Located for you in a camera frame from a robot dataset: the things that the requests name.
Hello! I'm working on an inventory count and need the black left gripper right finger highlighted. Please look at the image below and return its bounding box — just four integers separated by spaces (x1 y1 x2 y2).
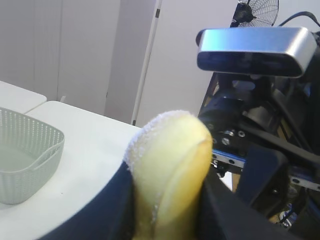
197 174 298 240

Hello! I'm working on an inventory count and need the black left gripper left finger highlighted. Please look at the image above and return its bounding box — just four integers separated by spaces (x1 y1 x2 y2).
42 162 135 240

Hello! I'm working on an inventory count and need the yellow bread roll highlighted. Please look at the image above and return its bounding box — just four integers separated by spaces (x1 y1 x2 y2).
123 110 213 240

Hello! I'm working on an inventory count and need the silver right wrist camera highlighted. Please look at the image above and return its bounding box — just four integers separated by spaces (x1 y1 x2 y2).
196 27 319 78

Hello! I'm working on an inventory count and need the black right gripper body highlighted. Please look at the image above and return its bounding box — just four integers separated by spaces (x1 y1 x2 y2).
198 73 320 225

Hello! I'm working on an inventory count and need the green woven plastic basket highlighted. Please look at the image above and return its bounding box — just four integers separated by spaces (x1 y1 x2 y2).
0 108 65 205

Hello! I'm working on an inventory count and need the black floor fan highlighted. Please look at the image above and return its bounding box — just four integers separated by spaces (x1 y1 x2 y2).
230 0 280 28

